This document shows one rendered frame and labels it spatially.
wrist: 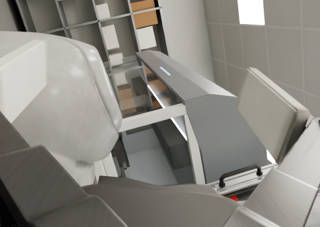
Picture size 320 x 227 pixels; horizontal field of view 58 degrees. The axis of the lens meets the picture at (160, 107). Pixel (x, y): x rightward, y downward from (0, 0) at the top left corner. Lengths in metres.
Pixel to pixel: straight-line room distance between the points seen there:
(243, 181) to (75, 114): 1.03
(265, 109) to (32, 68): 0.13
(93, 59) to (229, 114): 1.28
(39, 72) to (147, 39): 4.19
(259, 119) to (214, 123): 1.34
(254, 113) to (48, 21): 4.68
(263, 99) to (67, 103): 0.16
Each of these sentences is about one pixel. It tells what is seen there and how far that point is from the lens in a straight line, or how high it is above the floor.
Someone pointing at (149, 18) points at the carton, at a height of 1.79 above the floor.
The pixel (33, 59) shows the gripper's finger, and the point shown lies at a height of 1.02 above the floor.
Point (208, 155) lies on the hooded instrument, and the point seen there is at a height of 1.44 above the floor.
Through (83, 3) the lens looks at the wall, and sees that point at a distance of 4.77.
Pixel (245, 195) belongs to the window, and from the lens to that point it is 1.19.
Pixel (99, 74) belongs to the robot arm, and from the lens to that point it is 0.28.
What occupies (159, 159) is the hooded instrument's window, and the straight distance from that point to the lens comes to 1.53.
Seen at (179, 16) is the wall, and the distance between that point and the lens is 4.95.
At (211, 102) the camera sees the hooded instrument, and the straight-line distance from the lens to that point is 1.46.
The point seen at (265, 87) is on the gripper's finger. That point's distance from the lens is 0.17.
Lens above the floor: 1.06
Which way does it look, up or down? 8 degrees up
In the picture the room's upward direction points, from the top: 75 degrees clockwise
